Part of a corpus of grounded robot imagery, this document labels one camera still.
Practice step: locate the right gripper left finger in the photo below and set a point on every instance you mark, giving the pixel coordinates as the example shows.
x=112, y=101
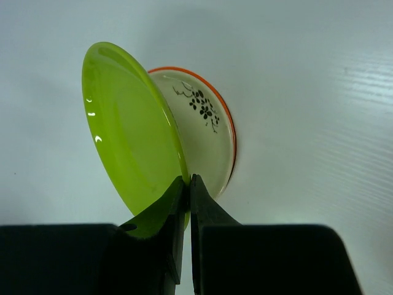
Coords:
x=141, y=256

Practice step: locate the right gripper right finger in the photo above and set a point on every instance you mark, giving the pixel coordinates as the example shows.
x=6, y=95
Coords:
x=232, y=258

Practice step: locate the orange plate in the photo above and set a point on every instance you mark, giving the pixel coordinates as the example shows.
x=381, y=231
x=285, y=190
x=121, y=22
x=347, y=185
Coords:
x=228, y=113

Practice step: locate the cream plate with flower branch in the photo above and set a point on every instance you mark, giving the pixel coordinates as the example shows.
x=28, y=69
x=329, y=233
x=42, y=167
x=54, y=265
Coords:
x=208, y=138

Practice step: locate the lime green plate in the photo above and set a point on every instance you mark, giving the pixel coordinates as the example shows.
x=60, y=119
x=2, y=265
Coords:
x=135, y=134

